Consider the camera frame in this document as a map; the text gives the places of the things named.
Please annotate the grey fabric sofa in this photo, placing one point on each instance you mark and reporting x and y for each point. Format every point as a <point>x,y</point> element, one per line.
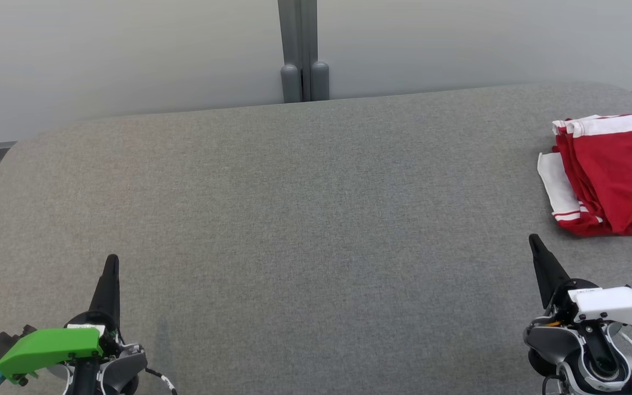
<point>294,219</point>

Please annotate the grey partition post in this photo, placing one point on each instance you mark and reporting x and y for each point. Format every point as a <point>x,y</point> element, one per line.
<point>304,49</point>

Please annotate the red and white shirt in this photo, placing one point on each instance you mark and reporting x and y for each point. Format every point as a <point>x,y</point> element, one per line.
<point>557,186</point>

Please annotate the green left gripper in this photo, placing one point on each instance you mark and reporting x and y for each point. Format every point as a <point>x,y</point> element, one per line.
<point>47,345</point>

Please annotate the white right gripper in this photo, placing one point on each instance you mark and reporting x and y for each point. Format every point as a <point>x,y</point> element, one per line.
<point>618,307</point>

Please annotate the red shorts with white stripes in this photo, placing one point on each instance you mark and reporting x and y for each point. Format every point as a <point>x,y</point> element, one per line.
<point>623,170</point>

